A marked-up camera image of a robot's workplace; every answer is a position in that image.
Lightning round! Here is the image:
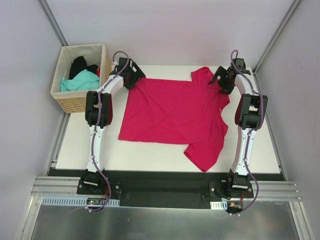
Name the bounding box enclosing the pink t shirt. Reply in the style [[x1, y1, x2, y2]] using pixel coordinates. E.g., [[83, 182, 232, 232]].
[[118, 66, 230, 172]]

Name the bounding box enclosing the wicker laundry basket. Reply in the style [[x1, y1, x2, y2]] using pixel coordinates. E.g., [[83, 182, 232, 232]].
[[50, 43, 112, 114]]

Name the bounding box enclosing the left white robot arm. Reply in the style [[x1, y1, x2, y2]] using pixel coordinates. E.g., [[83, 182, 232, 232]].
[[81, 57, 146, 195]]

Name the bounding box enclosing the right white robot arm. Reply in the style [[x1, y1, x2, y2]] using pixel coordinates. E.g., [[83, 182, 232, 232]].
[[209, 56, 268, 198]]

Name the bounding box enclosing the teal t shirt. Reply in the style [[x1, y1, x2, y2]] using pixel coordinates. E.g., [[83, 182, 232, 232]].
[[60, 69, 100, 92]]

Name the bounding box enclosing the black t shirt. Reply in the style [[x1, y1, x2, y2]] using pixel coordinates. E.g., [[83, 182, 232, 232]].
[[68, 56, 100, 80]]

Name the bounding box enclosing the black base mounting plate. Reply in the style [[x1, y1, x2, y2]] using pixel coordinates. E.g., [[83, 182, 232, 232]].
[[47, 167, 255, 208]]

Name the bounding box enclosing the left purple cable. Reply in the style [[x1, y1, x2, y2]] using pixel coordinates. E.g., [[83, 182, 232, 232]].
[[86, 50, 131, 213]]

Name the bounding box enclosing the right aluminium frame post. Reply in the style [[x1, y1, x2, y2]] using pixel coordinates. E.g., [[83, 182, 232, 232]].
[[252, 0, 302, 75]]

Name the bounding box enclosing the aluminium frame post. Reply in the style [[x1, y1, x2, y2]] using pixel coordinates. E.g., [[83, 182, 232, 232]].
[[37, 0, 68, 47], [252, 0, 302, 75]]

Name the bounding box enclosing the left aluminium frame post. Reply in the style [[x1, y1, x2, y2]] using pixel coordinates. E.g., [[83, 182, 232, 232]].
[[37, 0, 68, 47]]

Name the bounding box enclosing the right slotted cable duct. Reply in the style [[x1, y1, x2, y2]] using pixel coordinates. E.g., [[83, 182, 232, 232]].
[[210, 200, 228, 211]]

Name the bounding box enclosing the slotted cable duct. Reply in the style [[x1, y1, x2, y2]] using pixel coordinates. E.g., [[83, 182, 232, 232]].
[[210, 200, 228, 211], [42, 196, 120, 208]]

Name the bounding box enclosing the aluminium front rail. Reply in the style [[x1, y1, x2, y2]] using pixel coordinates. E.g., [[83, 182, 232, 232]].
[[31, 176, 303, 202]]

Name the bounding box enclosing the left slotted cable duct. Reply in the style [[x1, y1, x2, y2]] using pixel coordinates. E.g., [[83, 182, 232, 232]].
[[42, 196, 120, 208]]

